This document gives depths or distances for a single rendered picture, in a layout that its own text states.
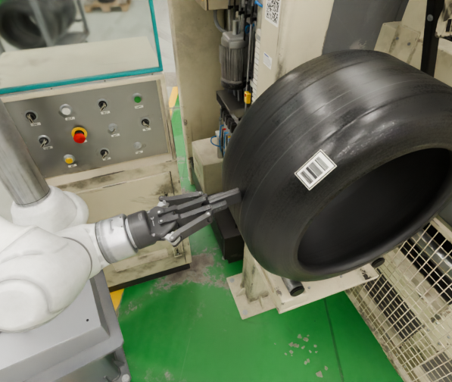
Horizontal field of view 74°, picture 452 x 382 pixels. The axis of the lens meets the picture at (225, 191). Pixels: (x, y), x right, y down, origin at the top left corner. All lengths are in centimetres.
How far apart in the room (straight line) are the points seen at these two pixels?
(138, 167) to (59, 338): 65
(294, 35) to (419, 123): 37
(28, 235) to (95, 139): 78
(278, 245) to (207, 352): 122
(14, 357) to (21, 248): 67
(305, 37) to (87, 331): 103
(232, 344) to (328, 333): 53
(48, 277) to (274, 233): 39
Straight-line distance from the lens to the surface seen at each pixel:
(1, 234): 53
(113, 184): 134
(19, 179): 101
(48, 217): 105
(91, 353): 119
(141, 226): 61
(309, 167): 54
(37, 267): 47
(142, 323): 189
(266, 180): 58
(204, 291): 191
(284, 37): 82
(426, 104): 63
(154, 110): 121
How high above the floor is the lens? 171
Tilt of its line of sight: 45 degrees down
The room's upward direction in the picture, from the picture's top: straight up
